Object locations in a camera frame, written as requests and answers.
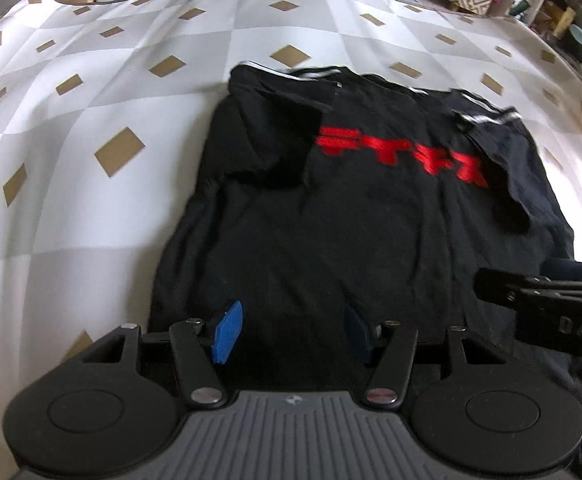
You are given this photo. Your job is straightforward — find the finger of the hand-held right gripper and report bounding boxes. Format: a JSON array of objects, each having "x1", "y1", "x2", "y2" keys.
[
  {"x1": 474, "y1": 268, "x2": 582, "y2": 307},
  {"x1": 541, "y1": 258, "x2": 582, "y2": 283}
]

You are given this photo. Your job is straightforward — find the black t-shirt with red print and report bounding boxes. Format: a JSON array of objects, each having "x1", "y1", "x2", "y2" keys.
[{"x1": 148, "y1": 62, "x2": 582, "y2": 466}]

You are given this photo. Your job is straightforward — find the grey white checkered tablecloth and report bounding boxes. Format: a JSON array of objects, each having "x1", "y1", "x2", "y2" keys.
[{"x1": 0, "y1": 0, "x2": 582, "y2": 461}]

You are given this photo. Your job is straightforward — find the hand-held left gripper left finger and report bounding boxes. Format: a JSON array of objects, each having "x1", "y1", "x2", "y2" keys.
[{"x1": 78, "y1": 300, "x2": 244, "y2": 408}]

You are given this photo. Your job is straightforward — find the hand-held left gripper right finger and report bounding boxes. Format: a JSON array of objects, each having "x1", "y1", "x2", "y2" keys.
[{"x1": 343, "y1": 304, "x2": 507, "y2": 408}]

